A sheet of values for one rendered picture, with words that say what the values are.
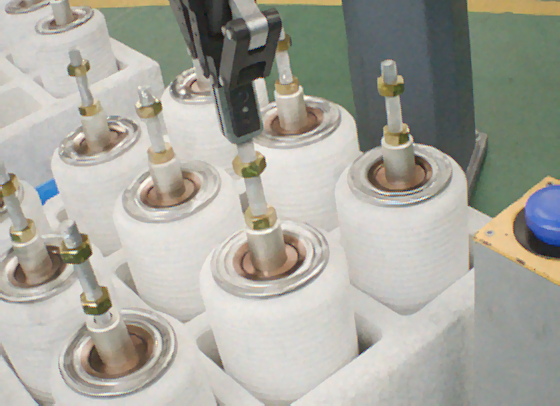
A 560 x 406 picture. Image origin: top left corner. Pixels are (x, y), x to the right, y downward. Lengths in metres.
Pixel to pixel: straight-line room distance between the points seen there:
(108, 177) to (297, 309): 0.24
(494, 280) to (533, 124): 0.71
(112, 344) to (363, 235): 0.20
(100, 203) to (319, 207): 0.18
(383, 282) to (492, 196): 0.42
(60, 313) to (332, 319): 0.18
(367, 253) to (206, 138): 0.21
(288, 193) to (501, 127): 0.53
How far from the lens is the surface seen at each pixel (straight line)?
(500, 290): 0.45
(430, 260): 0.59
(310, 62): 1.35
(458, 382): 0.64
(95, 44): 1.00
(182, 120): 0.74
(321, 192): 0.66
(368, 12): 0.90
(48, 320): 0.57
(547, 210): 0.43
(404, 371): 0.57
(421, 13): 0.88
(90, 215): 0.71
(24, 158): 0.98
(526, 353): 0.47
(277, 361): 0.54
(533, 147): 1.09
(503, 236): 0.44
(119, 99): 1.00
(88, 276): 0.47
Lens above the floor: 0.59
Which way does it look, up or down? 34 degrees down
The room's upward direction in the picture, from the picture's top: 11 degrees counter-clockwise
